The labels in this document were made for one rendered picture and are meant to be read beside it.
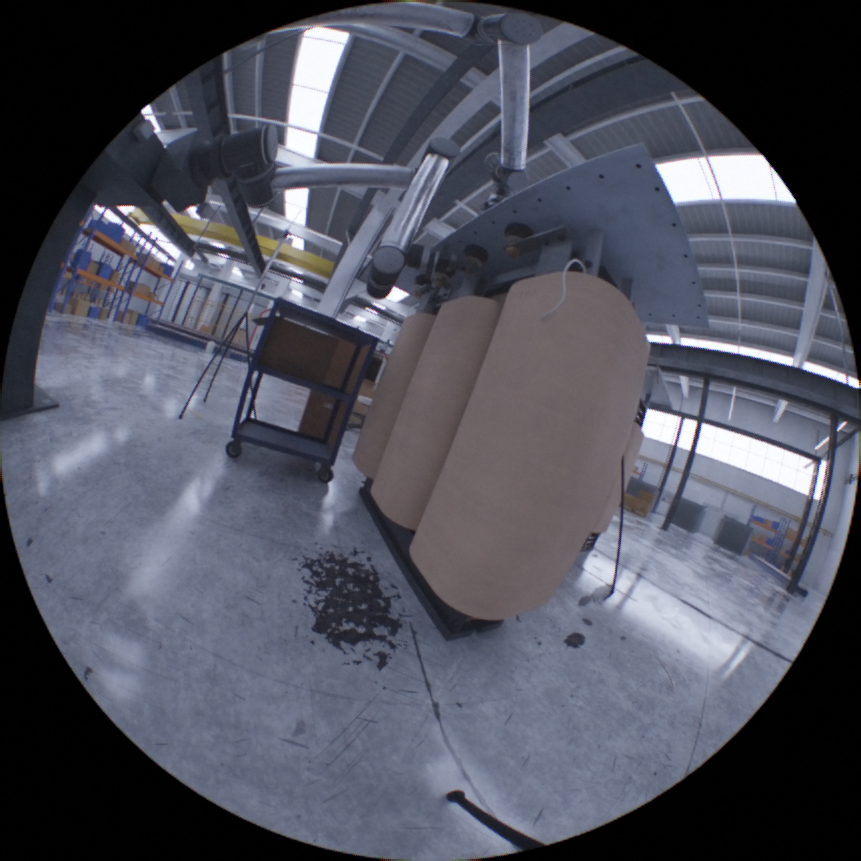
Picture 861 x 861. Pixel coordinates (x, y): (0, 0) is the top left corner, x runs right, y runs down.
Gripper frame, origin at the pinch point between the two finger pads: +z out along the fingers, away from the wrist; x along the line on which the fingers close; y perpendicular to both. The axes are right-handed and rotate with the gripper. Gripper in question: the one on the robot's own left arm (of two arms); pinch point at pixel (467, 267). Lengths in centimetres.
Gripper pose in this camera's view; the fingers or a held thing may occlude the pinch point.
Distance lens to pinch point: 120.7
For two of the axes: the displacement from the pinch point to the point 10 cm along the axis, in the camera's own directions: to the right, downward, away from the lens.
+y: 1.6, -9.8, -1.1
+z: 9.8, 1.4, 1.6
